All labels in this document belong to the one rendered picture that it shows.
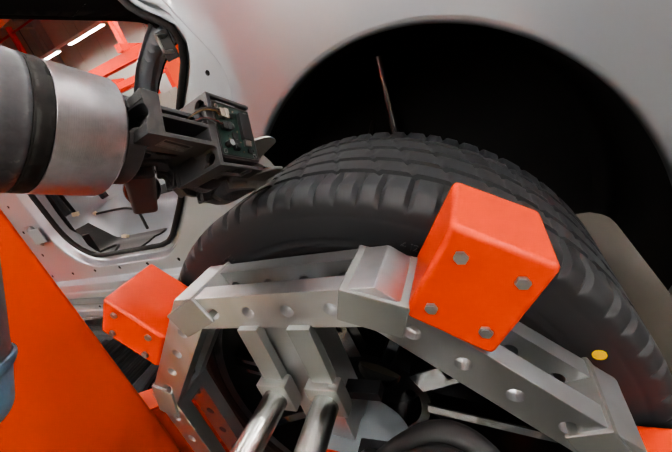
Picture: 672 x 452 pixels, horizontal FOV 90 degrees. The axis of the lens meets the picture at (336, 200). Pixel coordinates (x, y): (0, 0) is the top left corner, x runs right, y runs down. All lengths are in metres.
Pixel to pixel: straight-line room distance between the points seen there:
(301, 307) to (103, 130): 0.20
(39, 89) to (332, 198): 0.23
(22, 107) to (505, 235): 0.29
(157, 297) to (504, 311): 0.40
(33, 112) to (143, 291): 0.30
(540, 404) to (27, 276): 0.61
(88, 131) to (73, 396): 0.47
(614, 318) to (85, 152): 0.43
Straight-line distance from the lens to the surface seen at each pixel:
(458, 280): 0.25
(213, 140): 0.31
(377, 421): 0.47
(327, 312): 0.30
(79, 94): 0.27
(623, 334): 0.41
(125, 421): 0.72
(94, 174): 0.28
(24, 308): 0.62
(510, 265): 0.24
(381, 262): 0.29
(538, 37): 0.60
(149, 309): 0.49
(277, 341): 0.36
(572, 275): 0.36
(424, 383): 0.51
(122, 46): 9.02
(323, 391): 0.36
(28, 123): 0.26
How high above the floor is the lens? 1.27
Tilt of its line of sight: 19 degrees down
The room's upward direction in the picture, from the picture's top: 20 degrees counter-clockwise
